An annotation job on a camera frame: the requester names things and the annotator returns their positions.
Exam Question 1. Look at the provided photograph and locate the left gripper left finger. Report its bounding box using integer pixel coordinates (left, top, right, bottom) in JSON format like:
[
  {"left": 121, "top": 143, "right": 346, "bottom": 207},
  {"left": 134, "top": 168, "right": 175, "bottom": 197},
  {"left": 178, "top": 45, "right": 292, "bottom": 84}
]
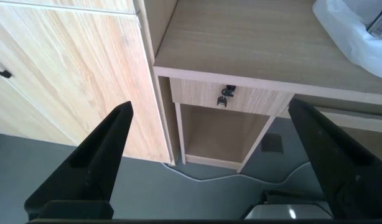
[{"left": 24, "top": 100, "right": 134, "bottom": 220}]

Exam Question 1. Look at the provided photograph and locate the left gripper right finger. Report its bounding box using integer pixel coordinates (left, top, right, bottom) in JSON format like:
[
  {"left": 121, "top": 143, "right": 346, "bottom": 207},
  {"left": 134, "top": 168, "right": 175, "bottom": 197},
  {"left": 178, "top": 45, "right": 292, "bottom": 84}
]
[{"left": 287, "top": 98, "right": 382, "bottom": 219}]

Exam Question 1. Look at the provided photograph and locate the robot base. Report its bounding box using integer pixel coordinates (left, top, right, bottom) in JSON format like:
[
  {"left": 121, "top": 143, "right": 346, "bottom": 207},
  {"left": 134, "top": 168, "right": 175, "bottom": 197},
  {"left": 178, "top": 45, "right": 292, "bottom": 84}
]
[{"left": 240, "top": 189, "right": 334, "bottom": 220}]

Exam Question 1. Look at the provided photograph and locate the white plastic bag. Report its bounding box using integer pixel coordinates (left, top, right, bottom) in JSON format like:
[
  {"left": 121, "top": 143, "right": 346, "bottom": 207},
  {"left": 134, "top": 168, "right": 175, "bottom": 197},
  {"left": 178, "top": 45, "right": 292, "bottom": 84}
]
[{"left": 312, "top": 0, "right": 382, "bottom": 82}]

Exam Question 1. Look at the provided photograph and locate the dark boxed item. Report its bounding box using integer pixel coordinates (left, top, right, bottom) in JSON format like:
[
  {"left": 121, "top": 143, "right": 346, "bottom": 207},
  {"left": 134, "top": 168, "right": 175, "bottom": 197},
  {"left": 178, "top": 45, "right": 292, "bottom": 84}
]
[{"left": 366, "top": 2, "right": 382, "bottom": 39}]

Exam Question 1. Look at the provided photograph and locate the wooden cabinet door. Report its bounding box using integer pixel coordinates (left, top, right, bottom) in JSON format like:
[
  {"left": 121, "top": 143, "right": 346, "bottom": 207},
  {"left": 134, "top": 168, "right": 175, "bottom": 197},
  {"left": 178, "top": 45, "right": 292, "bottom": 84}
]
[{"left": 0, "top": 2, "right": 172, "bottom": 164}]

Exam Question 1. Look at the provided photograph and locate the wooden drawer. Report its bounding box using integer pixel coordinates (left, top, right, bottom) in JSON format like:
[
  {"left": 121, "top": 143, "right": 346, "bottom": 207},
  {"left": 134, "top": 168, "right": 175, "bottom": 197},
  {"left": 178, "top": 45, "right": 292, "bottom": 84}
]
[{"left": 169, "top": 77, "right": 295, "bottom": 117}]

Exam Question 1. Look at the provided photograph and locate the wooden counter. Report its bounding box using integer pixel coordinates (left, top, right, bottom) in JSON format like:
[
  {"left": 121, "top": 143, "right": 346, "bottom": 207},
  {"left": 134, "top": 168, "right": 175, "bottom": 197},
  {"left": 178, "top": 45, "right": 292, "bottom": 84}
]
[{"left": 133, "top": 0, "right": 382, "bottom": 174}]

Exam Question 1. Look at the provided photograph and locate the white cable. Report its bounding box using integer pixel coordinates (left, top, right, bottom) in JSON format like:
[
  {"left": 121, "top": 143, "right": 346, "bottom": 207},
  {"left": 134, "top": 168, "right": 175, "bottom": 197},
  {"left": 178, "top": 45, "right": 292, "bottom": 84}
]
[{"left": 161, "top": 161, "right": 312, "bottom": 184}]

